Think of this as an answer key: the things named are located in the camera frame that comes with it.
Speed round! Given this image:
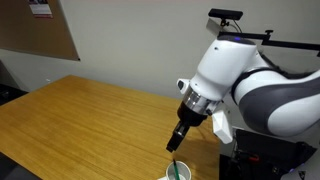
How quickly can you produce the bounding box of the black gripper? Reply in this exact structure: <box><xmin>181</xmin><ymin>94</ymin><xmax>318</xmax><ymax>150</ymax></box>
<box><xmin>165</xmin><ymin>100</ymin><xmax>209</xmax><ymax>154</ymax></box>

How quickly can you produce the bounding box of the green pen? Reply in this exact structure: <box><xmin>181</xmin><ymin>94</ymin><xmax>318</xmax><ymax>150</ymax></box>
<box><xmin>172</xmin><ymin>158</ymin><xmax>181</xmax><ymax>180</ymax></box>

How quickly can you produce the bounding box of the white ceramic cup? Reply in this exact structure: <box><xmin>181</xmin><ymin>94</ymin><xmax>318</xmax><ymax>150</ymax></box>
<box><xmin>158</xmin><ymin>160</ymin><xmax>193</xmax><ymax>180</ymax></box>

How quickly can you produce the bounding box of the brown cork notice board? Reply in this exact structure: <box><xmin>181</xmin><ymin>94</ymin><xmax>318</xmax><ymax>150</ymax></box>
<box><xmin>0</xmin><ymin>0</ymin><xmax>81</xmax><ymax>62</ymax></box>

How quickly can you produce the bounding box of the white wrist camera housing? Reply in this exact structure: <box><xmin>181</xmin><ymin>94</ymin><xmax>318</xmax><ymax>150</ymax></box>
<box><xmin>211</xmin><ymin>109</ymin><xmax>234</xmax><ymax>145</ymax></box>

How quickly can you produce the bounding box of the orange handled black clamp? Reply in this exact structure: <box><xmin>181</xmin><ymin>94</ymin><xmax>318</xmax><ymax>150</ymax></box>
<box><xmin>237</xmin><ymin>149</ymin><xmax>261</xmax><ymax>165</ymax></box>

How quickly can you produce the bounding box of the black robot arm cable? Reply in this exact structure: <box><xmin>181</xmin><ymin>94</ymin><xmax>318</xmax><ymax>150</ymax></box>
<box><xmin>258</xmin><ymin>49</ymin><xmax>316</xmax><ymax>80</ymax></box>

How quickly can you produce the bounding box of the thin black camera cable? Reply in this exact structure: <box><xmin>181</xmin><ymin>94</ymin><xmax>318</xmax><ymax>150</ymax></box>
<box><xmin>233</xmin><ymin>19</ymin><xmax>245</xmax><ymax>34</ymax></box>

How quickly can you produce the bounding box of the black stereo camera bar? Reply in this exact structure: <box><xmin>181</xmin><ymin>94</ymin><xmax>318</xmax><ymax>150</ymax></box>
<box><xmin>208</xmin><ymin>8</ymin><xmax>244</xmax><ymax>21</ymax></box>

